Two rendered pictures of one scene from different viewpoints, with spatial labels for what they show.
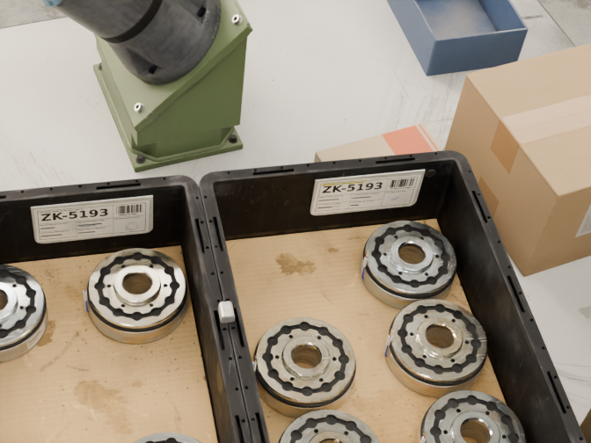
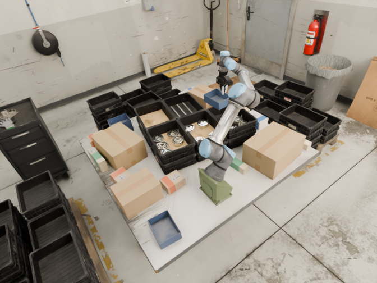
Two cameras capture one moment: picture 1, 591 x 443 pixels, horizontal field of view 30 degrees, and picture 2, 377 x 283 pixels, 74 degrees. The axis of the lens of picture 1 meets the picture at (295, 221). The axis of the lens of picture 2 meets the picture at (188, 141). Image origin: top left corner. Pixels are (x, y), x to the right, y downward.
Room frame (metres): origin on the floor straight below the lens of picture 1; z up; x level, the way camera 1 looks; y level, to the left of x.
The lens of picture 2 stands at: (2.28, 0.00, 2.19)
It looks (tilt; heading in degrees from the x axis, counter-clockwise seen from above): 39 degrees down; 178
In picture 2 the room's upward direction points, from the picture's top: 6 degrees counter-clockwise
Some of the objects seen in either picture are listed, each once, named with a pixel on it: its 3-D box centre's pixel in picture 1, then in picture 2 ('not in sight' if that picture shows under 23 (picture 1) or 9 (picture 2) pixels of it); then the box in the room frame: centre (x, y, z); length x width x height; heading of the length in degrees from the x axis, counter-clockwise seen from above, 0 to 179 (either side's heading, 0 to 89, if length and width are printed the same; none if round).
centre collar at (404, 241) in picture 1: (411, 254); not in sight; (0.77, -0.13, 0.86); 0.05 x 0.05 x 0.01
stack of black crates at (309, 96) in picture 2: not in sight; (291, 104); (-0.40, 1.49, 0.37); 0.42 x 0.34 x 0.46; 29
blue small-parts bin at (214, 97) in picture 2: not in sight; (217, 99); (0.44, 0.35, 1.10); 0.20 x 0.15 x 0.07; 30
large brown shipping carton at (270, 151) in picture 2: not in sight; (272, 149); (0.83, 0.73, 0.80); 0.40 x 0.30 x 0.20; 125
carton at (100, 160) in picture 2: not in sight; (96, 156); (0.62, -0.75, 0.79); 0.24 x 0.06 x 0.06; 34
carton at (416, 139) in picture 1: (386, 188); (172, 182); (0.97, -0.11, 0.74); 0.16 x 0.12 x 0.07; 121
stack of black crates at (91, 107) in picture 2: not in sight; (108, 113); (-0.80, -0.97, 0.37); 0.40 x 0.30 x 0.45; 119
